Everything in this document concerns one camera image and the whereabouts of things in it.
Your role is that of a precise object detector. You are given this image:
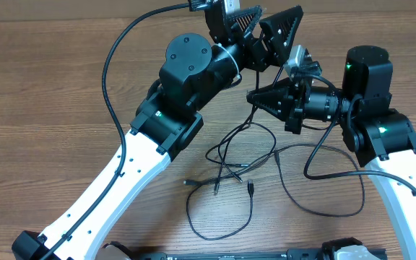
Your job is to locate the black thin usb cable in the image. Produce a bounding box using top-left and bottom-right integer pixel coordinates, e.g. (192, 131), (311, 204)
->
(225, 143), (366, 218)

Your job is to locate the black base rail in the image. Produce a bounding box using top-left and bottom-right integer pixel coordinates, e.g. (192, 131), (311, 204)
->
(131, 247), (388, 260)

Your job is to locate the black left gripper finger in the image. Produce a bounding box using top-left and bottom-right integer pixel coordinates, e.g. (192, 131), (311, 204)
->
(227, 5), (263, 38)
(259, 5), (303, 66)

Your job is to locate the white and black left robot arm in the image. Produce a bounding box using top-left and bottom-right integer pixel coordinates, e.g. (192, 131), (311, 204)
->
(12, 1), (303, 259)

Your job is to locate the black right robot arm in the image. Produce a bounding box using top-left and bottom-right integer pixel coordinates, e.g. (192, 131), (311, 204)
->
(247, 45), (416, 259)

